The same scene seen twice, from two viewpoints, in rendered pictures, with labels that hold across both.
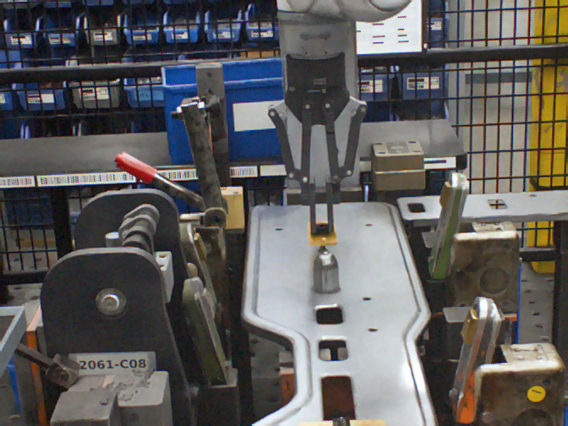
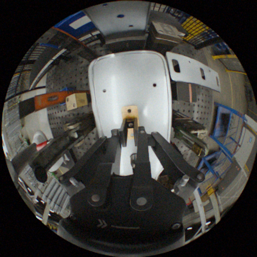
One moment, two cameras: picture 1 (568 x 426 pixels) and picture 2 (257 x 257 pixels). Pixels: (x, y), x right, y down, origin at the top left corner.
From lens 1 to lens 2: 1.43 m
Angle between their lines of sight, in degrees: 92
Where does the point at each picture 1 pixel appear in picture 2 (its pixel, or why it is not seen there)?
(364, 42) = not seen: outside the picture
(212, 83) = (46, 36)
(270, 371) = not seen: hidden behind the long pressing
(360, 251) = (150, 122)
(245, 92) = (72, 19)
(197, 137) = (49, 166)
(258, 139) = (88, 25)
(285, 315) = (123, 171)
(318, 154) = (120, 27)
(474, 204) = (196, 71)
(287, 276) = not seen: hidden behind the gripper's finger
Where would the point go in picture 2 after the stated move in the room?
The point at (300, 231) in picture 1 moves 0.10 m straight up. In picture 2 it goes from (116, 92) to (103, 91)
